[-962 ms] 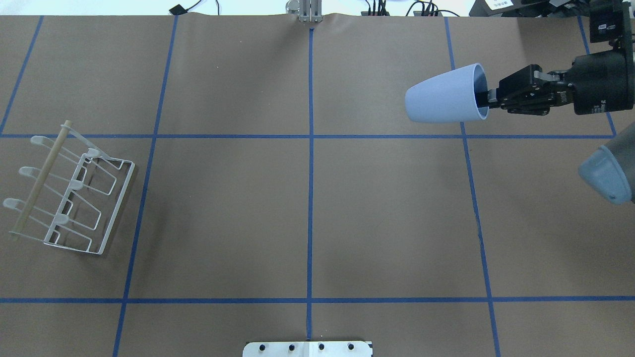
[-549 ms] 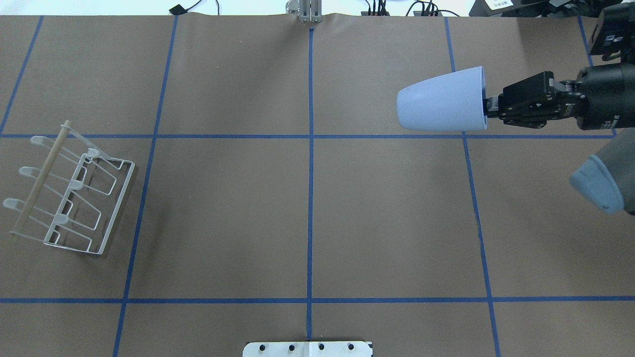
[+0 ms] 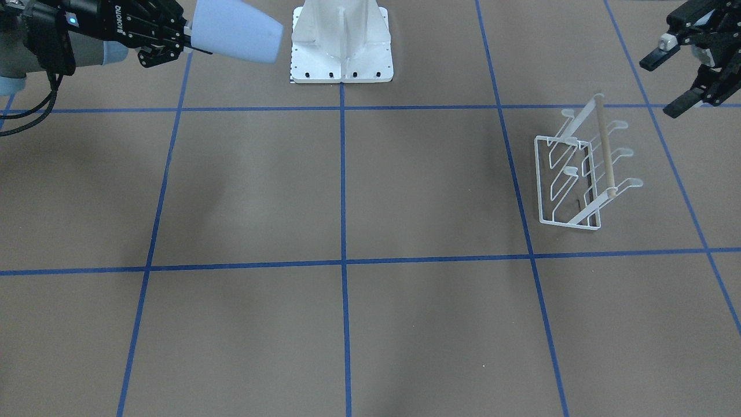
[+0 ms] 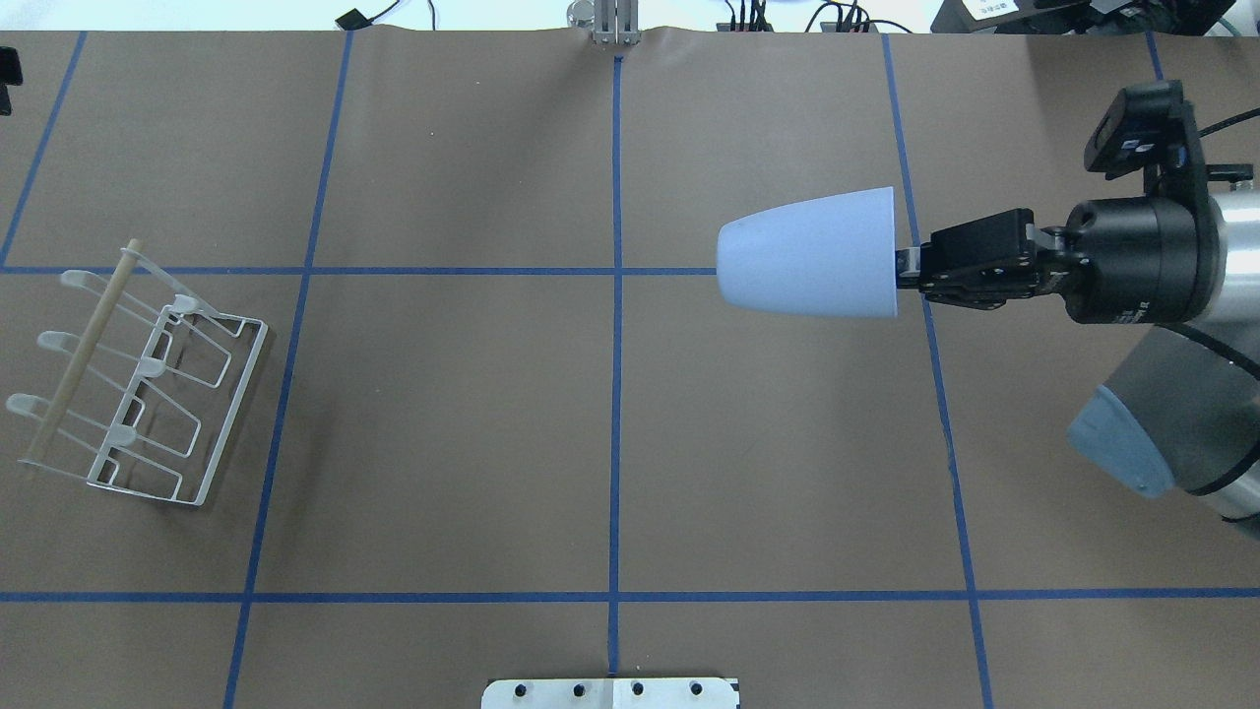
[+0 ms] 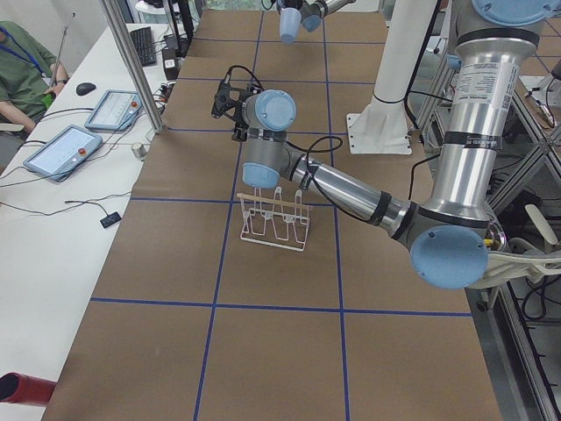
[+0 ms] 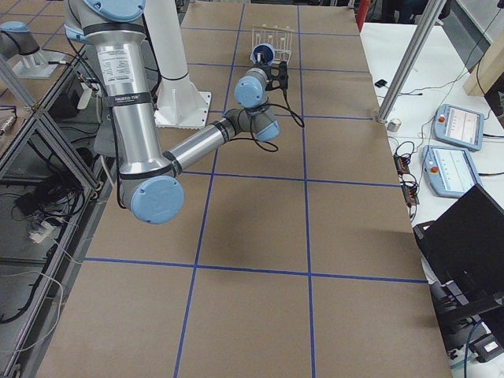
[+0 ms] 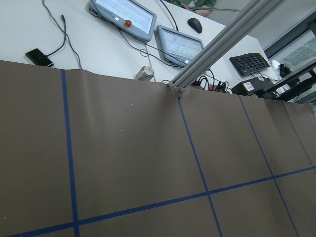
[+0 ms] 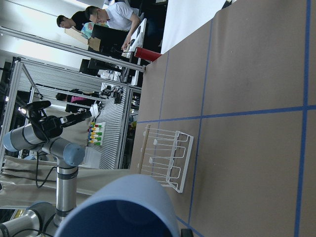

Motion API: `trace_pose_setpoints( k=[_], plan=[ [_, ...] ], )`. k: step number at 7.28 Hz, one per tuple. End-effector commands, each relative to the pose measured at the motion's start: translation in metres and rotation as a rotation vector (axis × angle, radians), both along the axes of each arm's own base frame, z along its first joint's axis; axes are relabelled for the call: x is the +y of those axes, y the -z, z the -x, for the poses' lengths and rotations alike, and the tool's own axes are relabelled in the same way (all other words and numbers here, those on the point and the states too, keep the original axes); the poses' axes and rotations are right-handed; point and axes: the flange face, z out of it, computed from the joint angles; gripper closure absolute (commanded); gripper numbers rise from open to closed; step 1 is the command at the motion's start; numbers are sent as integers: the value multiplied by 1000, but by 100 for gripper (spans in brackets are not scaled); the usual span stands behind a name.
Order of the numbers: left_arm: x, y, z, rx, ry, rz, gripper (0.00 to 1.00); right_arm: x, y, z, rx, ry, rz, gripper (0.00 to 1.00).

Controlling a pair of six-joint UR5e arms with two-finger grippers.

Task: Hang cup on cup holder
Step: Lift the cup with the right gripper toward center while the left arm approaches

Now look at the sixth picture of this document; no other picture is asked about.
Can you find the upper teach pendant tablet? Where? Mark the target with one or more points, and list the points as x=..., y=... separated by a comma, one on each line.
x=459, y=127

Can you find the aluminium frame post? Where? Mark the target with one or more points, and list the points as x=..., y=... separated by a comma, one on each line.
x=420, y=35

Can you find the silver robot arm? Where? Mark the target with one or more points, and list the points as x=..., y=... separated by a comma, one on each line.
x=146, y=85

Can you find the small silver metal cylinder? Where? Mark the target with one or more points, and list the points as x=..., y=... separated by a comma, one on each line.
x=394, y=125

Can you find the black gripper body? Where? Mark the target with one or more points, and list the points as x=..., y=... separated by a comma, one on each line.
x=263, y=64

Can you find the teach pendant tablet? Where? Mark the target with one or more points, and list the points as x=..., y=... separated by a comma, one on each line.
x=450, y=170
x=459, y=127

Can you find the white wire cup holder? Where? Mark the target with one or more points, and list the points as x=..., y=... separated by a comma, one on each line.
x=279, y=38

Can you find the light blue plastic cup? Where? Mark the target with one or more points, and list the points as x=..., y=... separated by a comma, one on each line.
x=263, y=53

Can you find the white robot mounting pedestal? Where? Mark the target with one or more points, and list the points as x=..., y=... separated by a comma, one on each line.
x=179, y=102

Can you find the orange black electronics board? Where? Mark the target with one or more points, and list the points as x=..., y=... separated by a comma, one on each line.
x=407, y=180

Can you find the lower teach pendant tablet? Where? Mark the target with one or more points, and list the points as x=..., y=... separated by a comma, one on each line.
x=450, y=170

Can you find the small black square device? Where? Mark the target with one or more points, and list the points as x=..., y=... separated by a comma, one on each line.
x=380, y=83

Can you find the black laptop computer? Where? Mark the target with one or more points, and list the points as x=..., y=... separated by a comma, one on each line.
x=465, y=244

